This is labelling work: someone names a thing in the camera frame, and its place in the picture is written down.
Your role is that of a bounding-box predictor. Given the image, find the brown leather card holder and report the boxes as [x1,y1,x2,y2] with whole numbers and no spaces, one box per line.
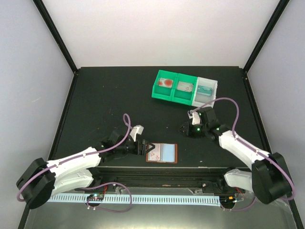
[146,143,178,164]

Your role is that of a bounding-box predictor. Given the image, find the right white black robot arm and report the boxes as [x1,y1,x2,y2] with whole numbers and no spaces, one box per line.
[179,107,294,204]

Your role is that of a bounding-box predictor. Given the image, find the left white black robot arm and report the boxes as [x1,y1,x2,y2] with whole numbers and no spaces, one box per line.
[16,125,156,209]

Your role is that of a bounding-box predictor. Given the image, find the teal card in white bin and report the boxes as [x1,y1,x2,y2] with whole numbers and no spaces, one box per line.
[197,85,213,97]

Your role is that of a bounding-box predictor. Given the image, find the white card in middle bin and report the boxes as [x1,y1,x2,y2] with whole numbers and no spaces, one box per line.
[177,81,193,93]

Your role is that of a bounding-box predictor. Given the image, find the card with red circles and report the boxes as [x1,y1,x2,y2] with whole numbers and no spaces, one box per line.
[157,78,173,88]

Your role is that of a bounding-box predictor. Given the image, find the white plastic bin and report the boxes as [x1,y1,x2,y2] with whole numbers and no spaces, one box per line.
[192,77,218,107]

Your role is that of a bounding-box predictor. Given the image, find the middle green plastic bin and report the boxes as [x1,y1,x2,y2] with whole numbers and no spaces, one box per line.
[172,73,197,105]

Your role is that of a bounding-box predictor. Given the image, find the green plastic bin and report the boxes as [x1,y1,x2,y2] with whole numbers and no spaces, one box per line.
[172,73,197,105]
[152,70,178,101]

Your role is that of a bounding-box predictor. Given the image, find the left green plastic bin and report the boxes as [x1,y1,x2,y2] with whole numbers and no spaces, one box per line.
[152,70,178,101]

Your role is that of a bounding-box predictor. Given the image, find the left small circuit board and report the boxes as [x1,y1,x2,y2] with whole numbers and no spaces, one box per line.
[87,194,104,201]

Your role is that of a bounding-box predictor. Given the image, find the small circuit board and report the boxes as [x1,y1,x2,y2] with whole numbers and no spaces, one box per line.
[219,196,239,204]
[87,194,104,201]

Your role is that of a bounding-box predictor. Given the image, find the right small circuit board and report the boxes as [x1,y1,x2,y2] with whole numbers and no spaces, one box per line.
[219,196,239,204]

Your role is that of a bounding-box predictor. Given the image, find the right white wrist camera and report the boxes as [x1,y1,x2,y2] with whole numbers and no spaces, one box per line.
[188,111,201,125]

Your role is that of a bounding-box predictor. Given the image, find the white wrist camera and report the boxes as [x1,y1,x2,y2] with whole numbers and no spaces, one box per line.
[129,125,144,142]
[188,111,201,125]

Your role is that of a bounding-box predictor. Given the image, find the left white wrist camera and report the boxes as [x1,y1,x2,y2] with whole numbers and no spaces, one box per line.
[129,125,144,142]

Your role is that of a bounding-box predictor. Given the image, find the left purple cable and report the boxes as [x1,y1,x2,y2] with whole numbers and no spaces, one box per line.
[16,113,132,202]

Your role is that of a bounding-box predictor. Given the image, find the purple cable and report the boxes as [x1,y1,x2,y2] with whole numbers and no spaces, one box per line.
[16,113,132,202]
[188,97,295,200]

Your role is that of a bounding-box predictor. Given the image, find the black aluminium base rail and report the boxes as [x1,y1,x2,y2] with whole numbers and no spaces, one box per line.
[89,167,237,194]

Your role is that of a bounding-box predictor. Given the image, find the white slotted cable duct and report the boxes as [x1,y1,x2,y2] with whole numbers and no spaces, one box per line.
[48,193,220,207]

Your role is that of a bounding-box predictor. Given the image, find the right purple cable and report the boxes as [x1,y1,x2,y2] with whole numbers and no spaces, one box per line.
[188,97,295,200]

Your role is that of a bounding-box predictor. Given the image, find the right black frame post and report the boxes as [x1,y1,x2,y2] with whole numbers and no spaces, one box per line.
[243,0,290,73]

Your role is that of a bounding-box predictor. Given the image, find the black frame post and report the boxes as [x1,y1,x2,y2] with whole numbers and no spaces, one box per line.
[243,0,290,73]
[33,0,78,74]

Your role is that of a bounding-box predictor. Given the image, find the left black frame post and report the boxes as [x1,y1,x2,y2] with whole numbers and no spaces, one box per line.
[33,0,78,74]

